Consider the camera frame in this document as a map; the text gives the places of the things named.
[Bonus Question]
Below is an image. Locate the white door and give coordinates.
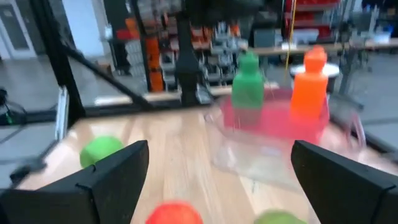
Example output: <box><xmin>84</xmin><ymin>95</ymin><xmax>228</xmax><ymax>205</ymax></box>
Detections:
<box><xmin>0</xmin><ymin>0</ymin><xmax>38</xmax><ymax>60</ymax></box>

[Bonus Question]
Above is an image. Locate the red tomato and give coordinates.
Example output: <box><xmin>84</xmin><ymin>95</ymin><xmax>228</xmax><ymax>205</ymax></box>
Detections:
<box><xmin>145</xmin><ymin>201</ymin><xmax>205</xmax><ymax>224</ymax></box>

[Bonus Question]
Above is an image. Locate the yellow cable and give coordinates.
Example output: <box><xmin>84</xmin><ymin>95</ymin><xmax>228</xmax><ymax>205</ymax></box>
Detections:
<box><xmin>284</xmin><ymin>0</ymin><xmax>299</xmax><ymax>86</ymax></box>

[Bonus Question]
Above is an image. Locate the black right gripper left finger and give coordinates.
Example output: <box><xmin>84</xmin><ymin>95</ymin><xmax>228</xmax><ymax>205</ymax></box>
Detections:
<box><xmin>0</xmin><ymin>139</ymin><xmax>150</xmax><ymax>224</ymax></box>

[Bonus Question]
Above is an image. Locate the orange squeeze bottle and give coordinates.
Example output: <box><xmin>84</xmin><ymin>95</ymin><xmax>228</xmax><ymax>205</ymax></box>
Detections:
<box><xmin>290</xmin><ymin>45</ymin><xmax>330</xmax><ymax>122</ymax></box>

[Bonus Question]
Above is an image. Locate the pink plastic tray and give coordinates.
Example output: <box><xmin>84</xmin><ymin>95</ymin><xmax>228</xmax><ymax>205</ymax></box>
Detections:
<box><xmin>219</xmin><ymin>88</ymin><xmax>331</xmax><ymax>144</ymax></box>

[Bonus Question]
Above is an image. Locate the red tool cabinet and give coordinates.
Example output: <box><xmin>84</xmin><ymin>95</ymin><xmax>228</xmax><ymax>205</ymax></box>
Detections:
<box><xmin>283</xmin><ymin>0</ymin><xmax>343</xmax><ymax>43</ymax></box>

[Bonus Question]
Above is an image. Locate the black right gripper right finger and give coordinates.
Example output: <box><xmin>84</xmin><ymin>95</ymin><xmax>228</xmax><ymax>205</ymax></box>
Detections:
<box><xmin>290</xmin><ymin>139</ymin><xmax>398</xmax><ymax>224</ymax></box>

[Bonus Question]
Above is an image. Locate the black table frame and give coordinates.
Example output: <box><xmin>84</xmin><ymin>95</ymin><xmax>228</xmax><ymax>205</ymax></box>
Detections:
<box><xmin>29</xmin><ymin>0</ymin><xmax>155</xmax><ymax>141</ymax></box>

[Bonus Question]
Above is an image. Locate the clear plastic bin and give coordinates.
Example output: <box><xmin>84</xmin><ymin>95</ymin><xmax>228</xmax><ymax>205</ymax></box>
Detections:
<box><xmin>203</xmin><ymin>90</ymin><xmax>369</xmax><ymax>192</ymax></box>

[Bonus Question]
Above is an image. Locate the storage shelving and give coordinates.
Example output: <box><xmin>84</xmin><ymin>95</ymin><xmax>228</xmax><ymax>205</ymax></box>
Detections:
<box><xmin>104</xmin><ymin>0</ymin><xmax>249</xmax><ymax>94</ymax></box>

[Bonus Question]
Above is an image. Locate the white trash bin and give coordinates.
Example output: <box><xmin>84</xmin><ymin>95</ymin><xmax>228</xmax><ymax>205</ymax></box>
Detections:
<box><xmin>289</xmin><ymin>63</ymin><xmax>341</xmax><ymax>94</ymax></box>

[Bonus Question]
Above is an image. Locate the black floor device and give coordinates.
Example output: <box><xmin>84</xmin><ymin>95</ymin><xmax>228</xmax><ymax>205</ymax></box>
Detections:
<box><xmin>0</xmin><ymin>88</ymin><xmax>28</xmax><ymax>126</ymax></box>

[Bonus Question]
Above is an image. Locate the green apple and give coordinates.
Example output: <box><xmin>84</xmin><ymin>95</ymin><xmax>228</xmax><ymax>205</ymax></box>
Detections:
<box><xmin>79</xmin><ymin>135</ymin><xmax>125</xmax><ymax>169</ymax></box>

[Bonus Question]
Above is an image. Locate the green squeeze bottle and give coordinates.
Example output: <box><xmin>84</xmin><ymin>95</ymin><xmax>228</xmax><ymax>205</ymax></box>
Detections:
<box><xmin>231</xmin><ymin>50</ymin><xmax>266</xmax><ymax>128</ymax></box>

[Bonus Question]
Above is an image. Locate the wooden workbench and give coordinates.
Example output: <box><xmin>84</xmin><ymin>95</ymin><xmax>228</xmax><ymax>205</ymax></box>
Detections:
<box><xmin>248</xmin><ymin>39</ymin><xmax>398</xmax><ymax>57</ymax></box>

